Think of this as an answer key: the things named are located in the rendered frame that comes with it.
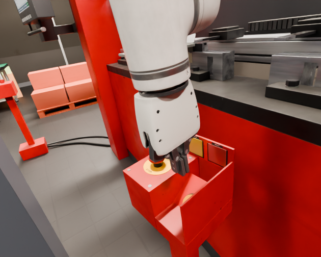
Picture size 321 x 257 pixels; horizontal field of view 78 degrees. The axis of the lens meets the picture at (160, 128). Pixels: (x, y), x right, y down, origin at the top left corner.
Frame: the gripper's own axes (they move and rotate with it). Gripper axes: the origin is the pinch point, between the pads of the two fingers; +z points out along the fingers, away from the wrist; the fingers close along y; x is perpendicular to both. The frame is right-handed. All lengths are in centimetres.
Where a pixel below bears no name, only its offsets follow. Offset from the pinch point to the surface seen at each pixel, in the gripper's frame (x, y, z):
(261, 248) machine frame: 7, -20, 47
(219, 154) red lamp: 1.5, -10.0, 3.8
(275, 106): 4.6, -27.4, -0.2
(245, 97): -4.2, -29.7, 0.0
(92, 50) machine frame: -132, -41, -11
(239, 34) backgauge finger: -33, -74, -8
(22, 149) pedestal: -216, 39, 69
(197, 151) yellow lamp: -4.6, -9.6, 5.5
